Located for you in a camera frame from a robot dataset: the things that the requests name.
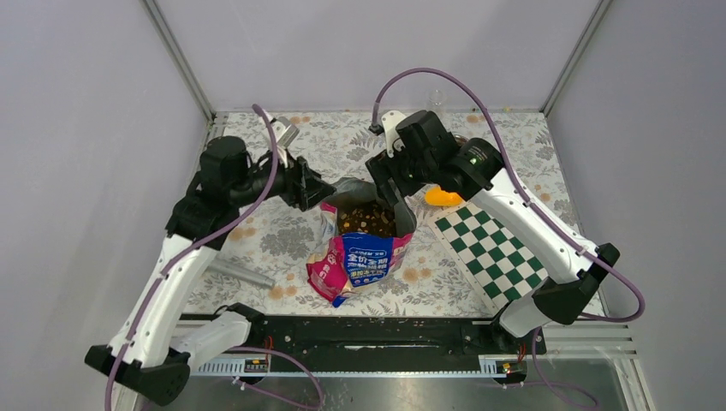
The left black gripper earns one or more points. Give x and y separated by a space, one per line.
304 186

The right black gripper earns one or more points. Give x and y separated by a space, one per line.
383 168

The orange plastic scoop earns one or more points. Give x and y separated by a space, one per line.
438 197

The pink pet food bag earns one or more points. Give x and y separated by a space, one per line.
364 241

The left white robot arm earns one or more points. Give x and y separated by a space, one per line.
144 357

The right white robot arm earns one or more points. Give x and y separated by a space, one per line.
481 174

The floral table mat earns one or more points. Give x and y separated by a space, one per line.
277 240

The clear plastic bottle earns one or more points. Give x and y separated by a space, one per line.
436 102

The grey metal cylinder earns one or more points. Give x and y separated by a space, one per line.
230 269

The green white checkerboard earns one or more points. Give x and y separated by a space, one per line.
496 263

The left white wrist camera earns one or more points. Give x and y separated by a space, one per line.
285 133

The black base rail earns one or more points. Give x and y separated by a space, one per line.
351 344

